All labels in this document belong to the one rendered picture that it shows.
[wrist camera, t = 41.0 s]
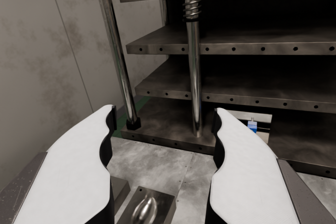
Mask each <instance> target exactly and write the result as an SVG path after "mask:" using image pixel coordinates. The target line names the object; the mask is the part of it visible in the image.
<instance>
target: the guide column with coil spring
mask: <svg viewBox="0 0 336 224"><path fill-rule="evenodd" d="M194 1H197V0H185V3H189V2H194ZM197 6H199V3H194V4H190V5H186V6H185V9H189V8H194V7H197ZM197 12H199V8H198V9H194V10H189V11H186V15H188V14H193V13H197ZM194 18H199V14H197V15H193V16H188V17H186V19H194ZM186 27H187V43H188V59H189V75H190V90H191V106H192V122H193V135H194V136H195V137H198V138H199V137H202V136H203V134H204V133H203V104H202V75H201V46H200V21H195V22H187V23H186Z"/></svg>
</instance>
